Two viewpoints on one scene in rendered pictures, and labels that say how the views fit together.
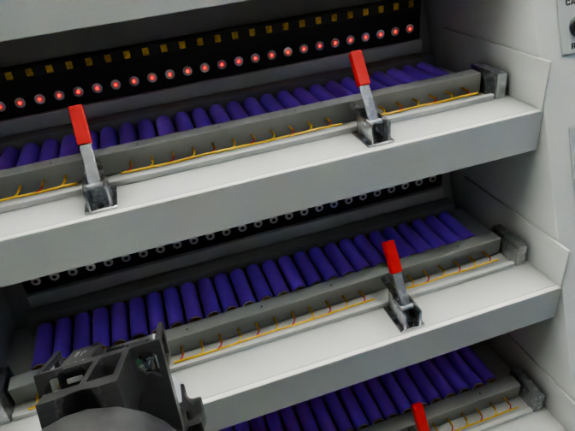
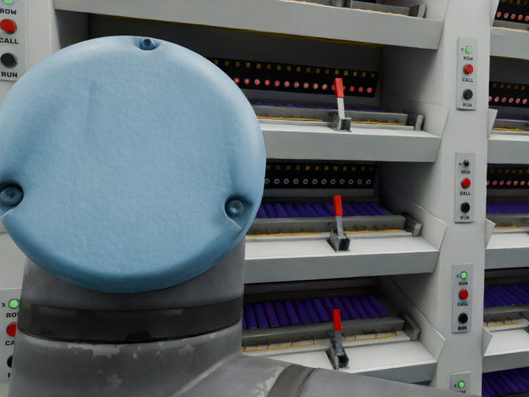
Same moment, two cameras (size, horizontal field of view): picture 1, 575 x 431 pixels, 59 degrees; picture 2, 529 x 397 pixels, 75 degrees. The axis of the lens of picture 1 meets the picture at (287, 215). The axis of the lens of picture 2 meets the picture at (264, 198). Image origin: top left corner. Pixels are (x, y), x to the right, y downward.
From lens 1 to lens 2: 16 cm
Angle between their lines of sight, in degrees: 10
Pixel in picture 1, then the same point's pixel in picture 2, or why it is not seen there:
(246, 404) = not seen: hidden behind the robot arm
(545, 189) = (437, 187)
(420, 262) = (353, 220)
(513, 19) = (431, 85)
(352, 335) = (304, 248)
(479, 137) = (402, 142)
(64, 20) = (183, 16)
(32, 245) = not seen: hidden behind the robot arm
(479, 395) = (376, 321)
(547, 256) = (433, 231)
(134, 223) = not seen: hidden behind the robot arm
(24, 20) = (162, 10)
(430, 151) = (371, 143)
